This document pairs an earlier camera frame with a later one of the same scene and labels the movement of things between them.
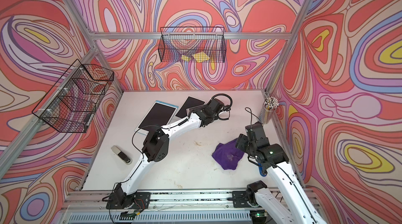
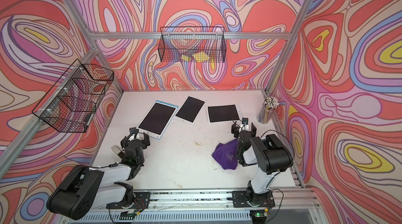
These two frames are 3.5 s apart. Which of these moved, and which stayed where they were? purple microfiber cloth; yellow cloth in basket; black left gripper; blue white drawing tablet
Moved: black left gripper
Stayed: blue white drawing tablet; yellow cloth in basket; purple microfiber cloth
